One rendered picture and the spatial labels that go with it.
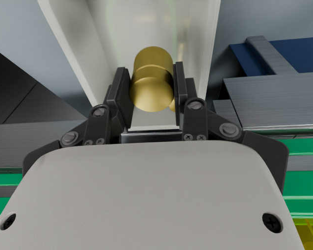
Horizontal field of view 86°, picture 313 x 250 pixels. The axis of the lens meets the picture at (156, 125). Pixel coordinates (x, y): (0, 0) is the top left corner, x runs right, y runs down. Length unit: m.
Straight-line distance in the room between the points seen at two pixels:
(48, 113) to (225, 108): 0.79
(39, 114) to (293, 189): 0.92
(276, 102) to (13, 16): 0.59
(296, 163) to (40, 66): 0.64
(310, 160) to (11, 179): 0.52
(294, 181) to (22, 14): 0.62
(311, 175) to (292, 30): 0.39
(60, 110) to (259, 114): 0.80
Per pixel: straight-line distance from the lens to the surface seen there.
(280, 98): 0.33
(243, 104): 0.30
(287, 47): 0.54
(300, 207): 0.34
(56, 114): 0.89
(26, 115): 0.98
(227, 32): 0.51
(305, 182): 0.27
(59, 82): 0.64
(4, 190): 0.47
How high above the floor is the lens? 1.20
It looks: 41 degrees down
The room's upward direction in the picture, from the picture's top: 178 degrees counter-clockwise
